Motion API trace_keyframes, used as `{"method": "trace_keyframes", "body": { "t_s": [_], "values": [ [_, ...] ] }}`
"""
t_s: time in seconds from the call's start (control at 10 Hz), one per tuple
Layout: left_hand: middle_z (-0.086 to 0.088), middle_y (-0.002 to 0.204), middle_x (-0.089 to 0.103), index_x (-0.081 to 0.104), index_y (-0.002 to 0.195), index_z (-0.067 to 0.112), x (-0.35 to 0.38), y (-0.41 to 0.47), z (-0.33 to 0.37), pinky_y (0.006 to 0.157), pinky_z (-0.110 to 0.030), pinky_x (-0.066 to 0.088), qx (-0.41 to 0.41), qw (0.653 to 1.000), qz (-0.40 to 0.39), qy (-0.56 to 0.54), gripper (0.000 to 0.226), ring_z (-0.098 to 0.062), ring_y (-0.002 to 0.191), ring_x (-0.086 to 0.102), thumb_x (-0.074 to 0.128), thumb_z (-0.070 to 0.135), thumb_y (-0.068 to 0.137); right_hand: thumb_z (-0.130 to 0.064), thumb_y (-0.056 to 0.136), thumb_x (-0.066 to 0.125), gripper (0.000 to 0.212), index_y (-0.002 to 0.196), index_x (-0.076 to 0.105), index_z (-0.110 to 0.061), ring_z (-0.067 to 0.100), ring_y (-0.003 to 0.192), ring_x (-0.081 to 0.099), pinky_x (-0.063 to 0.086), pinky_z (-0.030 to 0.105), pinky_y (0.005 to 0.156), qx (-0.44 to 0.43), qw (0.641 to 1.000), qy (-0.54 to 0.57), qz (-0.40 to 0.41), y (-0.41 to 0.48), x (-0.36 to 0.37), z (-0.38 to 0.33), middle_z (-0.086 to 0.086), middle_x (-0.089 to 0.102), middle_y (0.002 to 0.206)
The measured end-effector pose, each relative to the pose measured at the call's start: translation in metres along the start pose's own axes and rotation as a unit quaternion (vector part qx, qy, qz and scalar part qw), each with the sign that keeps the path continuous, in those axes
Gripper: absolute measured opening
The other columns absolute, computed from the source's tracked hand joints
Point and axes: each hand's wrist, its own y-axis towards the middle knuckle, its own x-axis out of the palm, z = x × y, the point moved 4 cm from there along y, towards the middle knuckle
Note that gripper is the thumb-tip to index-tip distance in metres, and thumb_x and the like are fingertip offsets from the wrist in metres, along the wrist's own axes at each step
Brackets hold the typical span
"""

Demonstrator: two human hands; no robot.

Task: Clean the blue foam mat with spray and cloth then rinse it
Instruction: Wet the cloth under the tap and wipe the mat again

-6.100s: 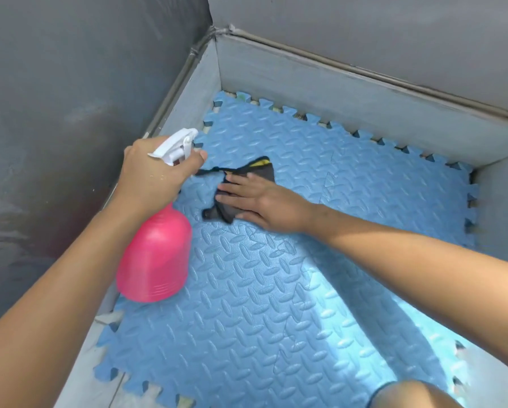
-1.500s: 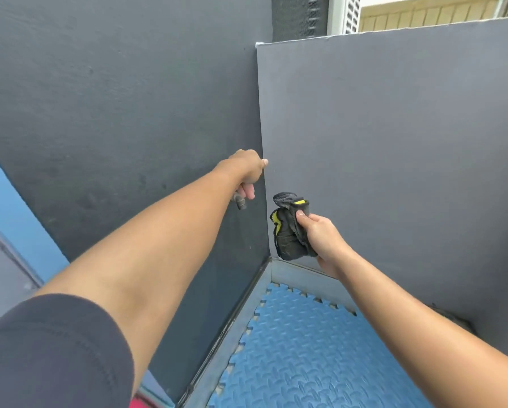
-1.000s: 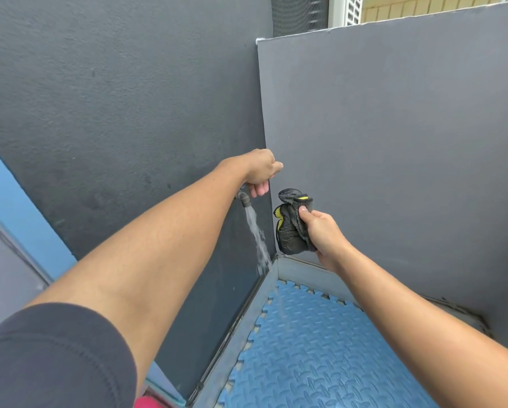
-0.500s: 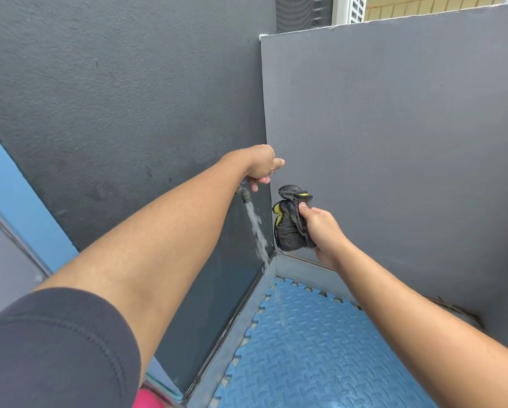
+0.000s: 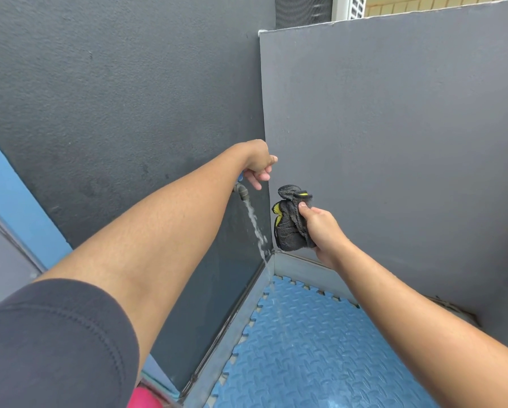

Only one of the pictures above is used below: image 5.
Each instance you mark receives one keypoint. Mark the person's right hand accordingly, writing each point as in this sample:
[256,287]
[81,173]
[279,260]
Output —
[326,235]

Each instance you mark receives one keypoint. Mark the person's left hand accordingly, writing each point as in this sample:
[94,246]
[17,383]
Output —
[258,159]

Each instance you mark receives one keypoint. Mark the dark grey yellow-trimmed cloth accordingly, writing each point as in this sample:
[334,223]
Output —
[288,231]

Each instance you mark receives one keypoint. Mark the blue foam puzzle mat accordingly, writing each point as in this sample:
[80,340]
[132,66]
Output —
[313,356]

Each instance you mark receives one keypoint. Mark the pink spray bottle white trigger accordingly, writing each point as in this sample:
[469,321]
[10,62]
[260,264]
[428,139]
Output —
[145,399]

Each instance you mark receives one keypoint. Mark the person's left forearm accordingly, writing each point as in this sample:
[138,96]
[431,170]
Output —
[164,233]

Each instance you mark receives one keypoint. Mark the person's right forearm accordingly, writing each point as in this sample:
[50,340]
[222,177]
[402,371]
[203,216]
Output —
[428,335]

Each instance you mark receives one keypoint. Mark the dark mesh window screen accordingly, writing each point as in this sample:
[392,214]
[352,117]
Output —
[302,10]

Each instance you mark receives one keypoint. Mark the white window grille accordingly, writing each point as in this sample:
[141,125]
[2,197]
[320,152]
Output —
[349,6]

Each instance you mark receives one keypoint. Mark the dark shirt sleeve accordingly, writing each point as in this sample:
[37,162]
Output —
[54,348]

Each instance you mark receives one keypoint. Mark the grey wall pipe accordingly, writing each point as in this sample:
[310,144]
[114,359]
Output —
[220,335]

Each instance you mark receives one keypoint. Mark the blue door frame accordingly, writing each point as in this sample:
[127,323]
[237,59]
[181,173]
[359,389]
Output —
[20,208]

